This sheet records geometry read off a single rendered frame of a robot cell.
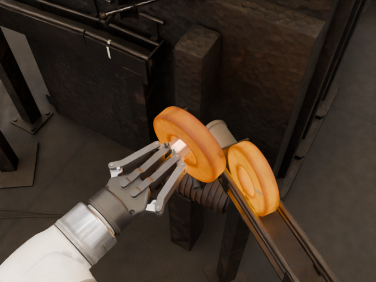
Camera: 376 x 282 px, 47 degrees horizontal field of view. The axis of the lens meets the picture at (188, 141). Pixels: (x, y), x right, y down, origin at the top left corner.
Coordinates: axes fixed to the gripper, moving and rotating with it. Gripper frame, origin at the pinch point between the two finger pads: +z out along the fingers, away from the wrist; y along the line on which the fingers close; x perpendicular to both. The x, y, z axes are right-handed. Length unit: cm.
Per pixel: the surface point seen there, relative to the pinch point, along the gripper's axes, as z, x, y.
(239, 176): 7.8, -16.4, 6.7
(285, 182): 45, -80, 3
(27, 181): -21, -83, -70
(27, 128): -6, -83, -92
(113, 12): 10.0, 5.0, -30.3
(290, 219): 7.0, -15.5, 20.4
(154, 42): 21.9, -15.0, -33.8
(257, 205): 4.9, -15.5, 13.8
